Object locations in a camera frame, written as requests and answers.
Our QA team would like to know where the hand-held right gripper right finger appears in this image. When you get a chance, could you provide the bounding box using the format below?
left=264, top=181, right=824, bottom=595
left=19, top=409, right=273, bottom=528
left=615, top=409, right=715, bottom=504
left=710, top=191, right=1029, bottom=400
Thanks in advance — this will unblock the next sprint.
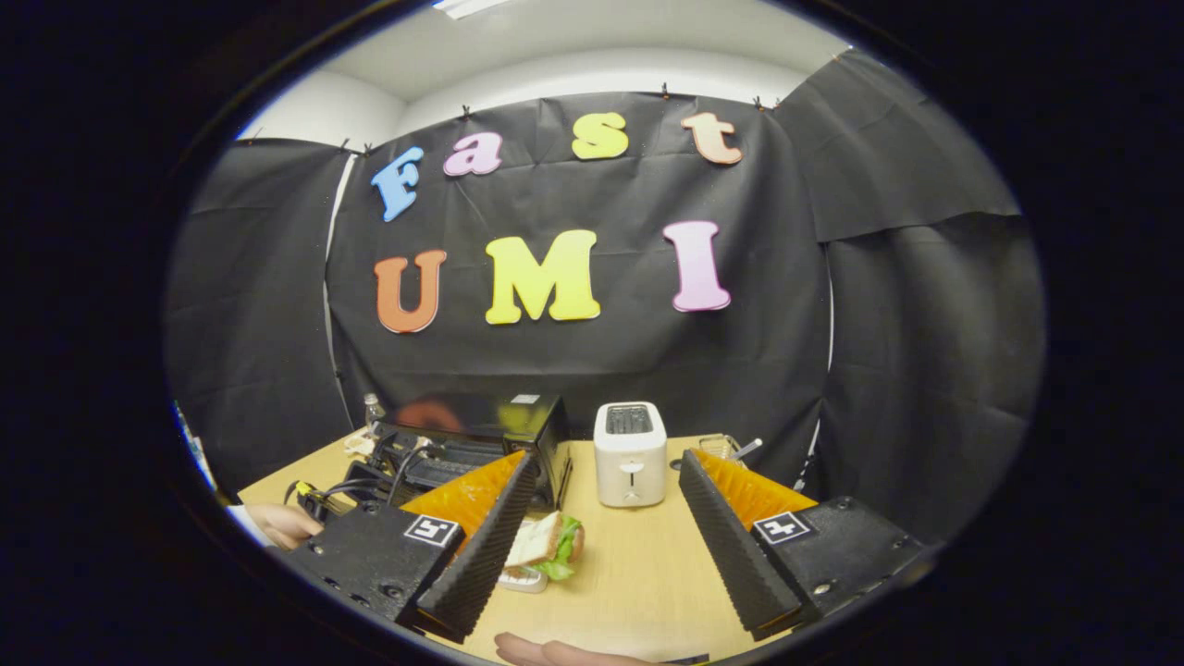
left=678, top=449, right=931, bottom=642

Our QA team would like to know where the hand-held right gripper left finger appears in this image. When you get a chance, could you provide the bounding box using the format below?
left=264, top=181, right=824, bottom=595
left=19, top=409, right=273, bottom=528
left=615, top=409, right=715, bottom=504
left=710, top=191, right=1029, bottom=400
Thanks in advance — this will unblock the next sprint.
left=277, top=450, right=540, bottom=646

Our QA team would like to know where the lettuce sandwich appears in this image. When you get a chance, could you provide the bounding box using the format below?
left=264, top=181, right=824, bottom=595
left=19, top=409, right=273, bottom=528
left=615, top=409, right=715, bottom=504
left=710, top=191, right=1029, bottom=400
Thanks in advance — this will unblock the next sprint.
left=504, top=512, right=586, bottom=582

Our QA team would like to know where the black electric oven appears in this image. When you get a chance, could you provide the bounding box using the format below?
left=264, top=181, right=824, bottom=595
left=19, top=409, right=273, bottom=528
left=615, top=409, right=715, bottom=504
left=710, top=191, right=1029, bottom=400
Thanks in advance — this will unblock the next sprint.
left=370, top=393, right=574, bottom=510

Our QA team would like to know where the white toaster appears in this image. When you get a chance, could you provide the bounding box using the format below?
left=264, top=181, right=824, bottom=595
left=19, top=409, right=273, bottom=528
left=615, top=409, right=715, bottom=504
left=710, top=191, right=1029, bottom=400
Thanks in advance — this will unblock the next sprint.
left=593, top=401, right=668, bottom=509

